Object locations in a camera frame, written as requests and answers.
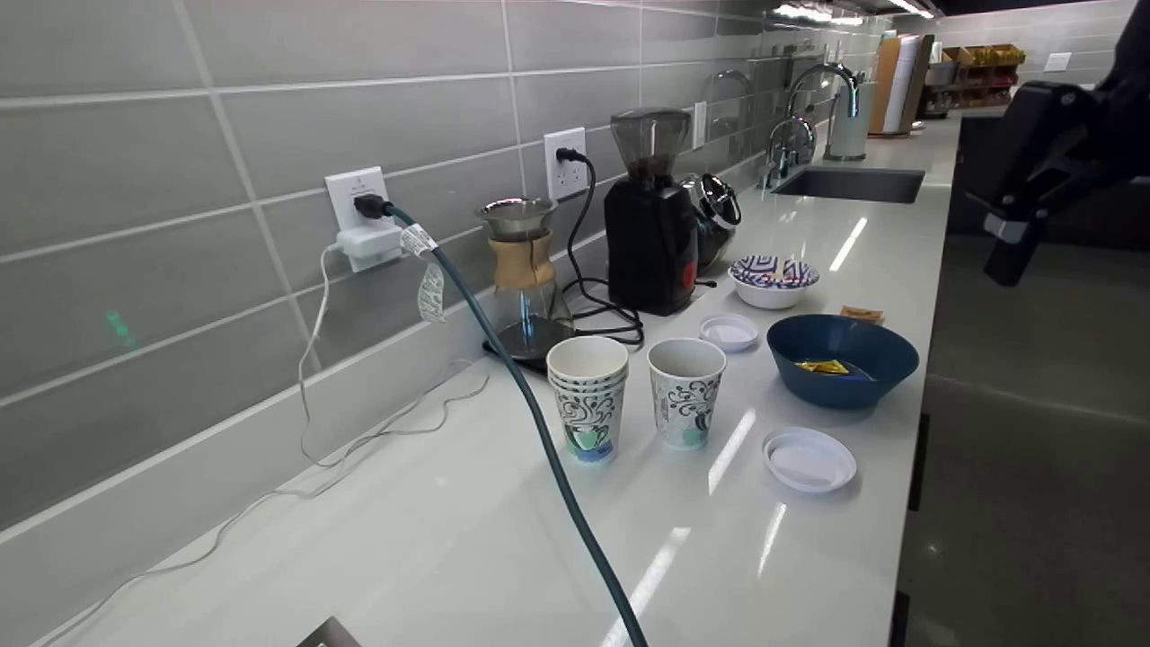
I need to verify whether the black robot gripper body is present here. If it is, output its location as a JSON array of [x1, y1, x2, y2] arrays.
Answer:
[[997, 81, 1101, 227]]

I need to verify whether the white plastic cup lid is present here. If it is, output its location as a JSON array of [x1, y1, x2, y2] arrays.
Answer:
[[697, 312, 765, 357], [758, 423, 864, 495]]

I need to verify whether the patterned paper cup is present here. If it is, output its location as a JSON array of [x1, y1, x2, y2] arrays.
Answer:
[[543, 333, 634, 466], [646, 333, 730, 453]]

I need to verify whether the dark cabinet block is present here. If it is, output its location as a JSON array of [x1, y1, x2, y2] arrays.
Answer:
[[949, 108, 1150, 257]]

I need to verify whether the snack shelf rack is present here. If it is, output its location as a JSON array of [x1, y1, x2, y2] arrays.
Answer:
[[939, 39, 1030, 114]]

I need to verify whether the wooden white box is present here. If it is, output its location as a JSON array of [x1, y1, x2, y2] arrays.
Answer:
[[865, 28, 939, 139]]

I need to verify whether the dark recessed sink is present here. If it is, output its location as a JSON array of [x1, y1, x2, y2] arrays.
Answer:
[[771, 163, 928, 204]]

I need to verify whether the dark blue bowl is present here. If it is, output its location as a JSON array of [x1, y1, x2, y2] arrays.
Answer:
[[765, 312, 922, 413]]

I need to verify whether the yellow item in bowl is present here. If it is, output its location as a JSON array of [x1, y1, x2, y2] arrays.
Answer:
[[794, 357, 857, 380]]

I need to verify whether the white blue patterned bowl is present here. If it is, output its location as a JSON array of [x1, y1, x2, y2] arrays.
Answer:
[[730, 251, 823, 312]]

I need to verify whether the chrome sink faucet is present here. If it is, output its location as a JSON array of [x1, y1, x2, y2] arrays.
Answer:
[[758, 111, 819, 192]]

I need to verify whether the black silver appliance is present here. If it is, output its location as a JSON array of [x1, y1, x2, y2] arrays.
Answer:
[[688, 168, 746, 272]]

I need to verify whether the black coffee grinder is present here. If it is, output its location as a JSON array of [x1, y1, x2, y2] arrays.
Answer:
[[599, 108, 700, 315]]

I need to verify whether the glass pour-over coffee maker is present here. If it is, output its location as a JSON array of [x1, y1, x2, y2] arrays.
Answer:
[[478, 193, 562, 338]]

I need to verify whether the black coffee scale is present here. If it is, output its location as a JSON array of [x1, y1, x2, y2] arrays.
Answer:
[[482, 312, 580, 375]]

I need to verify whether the white power adapter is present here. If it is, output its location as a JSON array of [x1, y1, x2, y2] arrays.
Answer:
[[335, 224, 414, 278]]

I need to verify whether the thin black power cable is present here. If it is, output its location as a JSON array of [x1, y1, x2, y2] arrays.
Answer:
[[553, 143, 646, 348]]

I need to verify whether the white wall outlet plate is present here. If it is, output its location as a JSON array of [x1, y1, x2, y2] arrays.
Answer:
[[325, 163, 395, 239], [543, 124, 594, 204]]

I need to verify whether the thick dark teal cable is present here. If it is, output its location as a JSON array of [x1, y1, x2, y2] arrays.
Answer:
[[353, 192, 650, 647]]

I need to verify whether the translucent white cable connector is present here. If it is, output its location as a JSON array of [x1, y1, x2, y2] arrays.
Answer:
[[414, 227, 448, 323]]

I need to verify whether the thin white cable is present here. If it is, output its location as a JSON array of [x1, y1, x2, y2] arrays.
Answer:
[[32, 239, 496, 647]]

